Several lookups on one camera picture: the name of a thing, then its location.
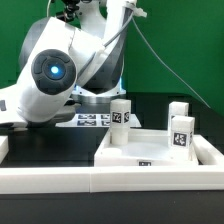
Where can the white square table top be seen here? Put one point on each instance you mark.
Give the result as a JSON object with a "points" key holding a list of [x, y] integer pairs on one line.
{"points": [[144, 148]]}

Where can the white U-shaped fence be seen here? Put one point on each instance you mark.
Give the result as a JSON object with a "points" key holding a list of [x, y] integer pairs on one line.
{"points": [[114, 172]]}

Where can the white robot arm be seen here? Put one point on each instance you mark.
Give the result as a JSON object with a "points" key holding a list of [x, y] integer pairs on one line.
{"points": [[82, 46]]}

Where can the white marker sheet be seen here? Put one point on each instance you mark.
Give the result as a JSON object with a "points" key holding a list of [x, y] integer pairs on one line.
{"points": [[100, 120]]}

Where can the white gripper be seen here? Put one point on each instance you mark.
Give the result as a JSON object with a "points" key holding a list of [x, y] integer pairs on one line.
{"points": [[9, 118]]}

